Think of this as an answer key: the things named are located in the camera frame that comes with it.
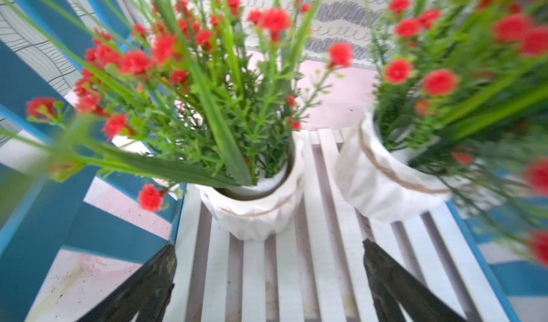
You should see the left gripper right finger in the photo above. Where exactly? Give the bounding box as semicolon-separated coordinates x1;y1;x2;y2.
363;239;465;322

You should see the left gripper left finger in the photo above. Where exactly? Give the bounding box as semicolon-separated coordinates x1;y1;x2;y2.
79;244;177;321

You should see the red flower pot front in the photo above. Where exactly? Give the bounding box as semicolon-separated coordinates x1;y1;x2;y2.
335;0;547;266

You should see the red flower pot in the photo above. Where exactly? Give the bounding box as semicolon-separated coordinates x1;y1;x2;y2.
0;0;356;242
335;0;547;266

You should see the blue white slatted rack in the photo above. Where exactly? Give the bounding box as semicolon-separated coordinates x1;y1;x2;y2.
0;0;548;322

